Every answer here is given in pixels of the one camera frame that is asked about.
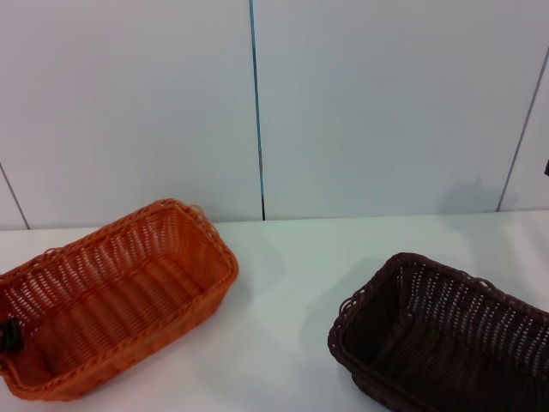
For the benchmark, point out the dark brown woven plastic basket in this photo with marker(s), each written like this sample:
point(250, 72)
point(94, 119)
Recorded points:
point(429, 343)

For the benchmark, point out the orange woven plastic basket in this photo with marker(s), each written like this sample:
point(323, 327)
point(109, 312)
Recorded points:
point(107, 300)

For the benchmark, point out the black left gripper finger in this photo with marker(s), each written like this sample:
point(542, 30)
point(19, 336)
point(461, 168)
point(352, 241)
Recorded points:
point(6, 335)

